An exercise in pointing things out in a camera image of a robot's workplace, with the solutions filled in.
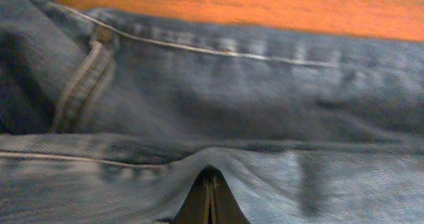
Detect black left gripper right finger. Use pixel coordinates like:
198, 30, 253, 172
210, 169, 250, 224

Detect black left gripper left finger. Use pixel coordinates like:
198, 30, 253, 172
173, 168, 209, 224

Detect blue denim jeans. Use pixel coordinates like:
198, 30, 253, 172
1, 0, 423, 223

